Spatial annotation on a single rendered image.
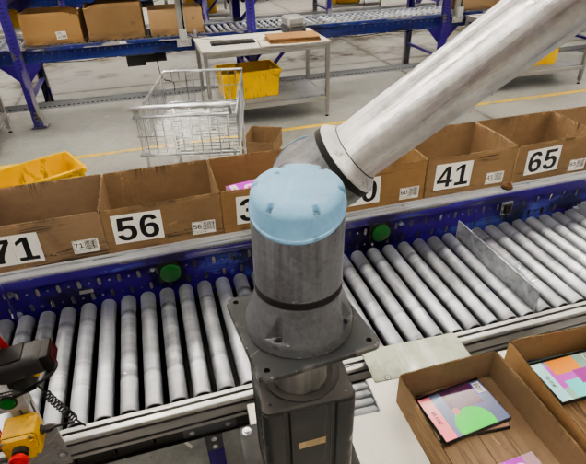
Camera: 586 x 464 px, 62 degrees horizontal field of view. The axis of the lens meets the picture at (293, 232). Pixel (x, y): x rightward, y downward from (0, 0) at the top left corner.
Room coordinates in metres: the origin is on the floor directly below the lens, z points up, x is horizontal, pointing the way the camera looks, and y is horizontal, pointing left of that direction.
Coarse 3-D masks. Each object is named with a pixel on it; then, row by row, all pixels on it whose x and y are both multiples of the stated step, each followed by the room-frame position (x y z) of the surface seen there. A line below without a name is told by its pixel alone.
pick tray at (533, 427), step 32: (416, 384) 0.84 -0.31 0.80; (448, 384) 0.87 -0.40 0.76; (512, 384) 0.82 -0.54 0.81; (416, 416) 0.73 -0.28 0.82; (512, 416) 0.77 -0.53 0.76; (544, 416) 0.72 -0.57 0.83; (448, 448) 0.69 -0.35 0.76; (480, 448) 0.68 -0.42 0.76; (512, 448) 0.68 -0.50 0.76; (544, 448) 0.68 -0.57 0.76; (576, 448) 0.62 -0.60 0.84
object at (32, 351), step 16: (0, 352) 0.72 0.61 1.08; (16, 352) 0.72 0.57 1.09; (32, 352) 0.71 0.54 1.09; (48, 352) 0.72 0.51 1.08; (0, 368) 0.68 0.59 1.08; (16, 368) 0.69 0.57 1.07; (32, 368) 0.69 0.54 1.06; (48, 368) 0.70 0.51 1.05; (0, 384) 0.68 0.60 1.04; (16, 384) 0.70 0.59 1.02; (32, 384) 0.71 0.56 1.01
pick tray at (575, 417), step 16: (528, 336) 0.95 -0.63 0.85; (544, 336) 0.96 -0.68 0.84; (560, 336) 0.97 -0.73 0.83; (576, 336) 0.97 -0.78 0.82; (512, 352) 0.91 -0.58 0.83; (528, 352) 0.95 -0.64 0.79; (544, 352) 0.96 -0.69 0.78; (560, 352) 0.97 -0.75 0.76; (512, 368) 0.89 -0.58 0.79; (528, 368) 0.85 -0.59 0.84; (528, 384) 0.83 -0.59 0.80; (544, 384) 0.79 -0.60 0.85; (544, 400) 0.77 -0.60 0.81; (560, 416) 0.72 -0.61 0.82; (576, 416) 0.76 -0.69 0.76; (576, 432) 0.67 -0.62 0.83
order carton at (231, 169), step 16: (208, 160) 1.73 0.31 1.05; (224, 160) 1.75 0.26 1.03; (240, 160) 1.77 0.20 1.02; (256, 160) 1.79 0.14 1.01; (272, 160) 1.81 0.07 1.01; (224, 176) 1.75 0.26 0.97; (240, 176) 1.77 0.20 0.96; (256, 176) 1.79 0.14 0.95; (224, 192) 1.47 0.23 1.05; (240, 192) 1.48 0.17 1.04; (224, 208) 1.46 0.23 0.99; (224, 224) 1.46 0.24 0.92; (240, 224) 1.48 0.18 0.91
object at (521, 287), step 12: (468, 228) 1.56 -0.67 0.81; (468, 240) 1.54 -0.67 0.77; (480, 240) 1.48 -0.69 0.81; (480, 252) 1.47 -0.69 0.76; (492, 252) 1.41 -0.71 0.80; (492, 264) 1.39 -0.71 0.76; (504, 264) 1.34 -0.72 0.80; (504, 276) 1.33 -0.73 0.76; (516, 276) 1.28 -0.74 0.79; (516, 288) 1.27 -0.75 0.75; (528, 288) 1.22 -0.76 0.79; (528, 300) 1.21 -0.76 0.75
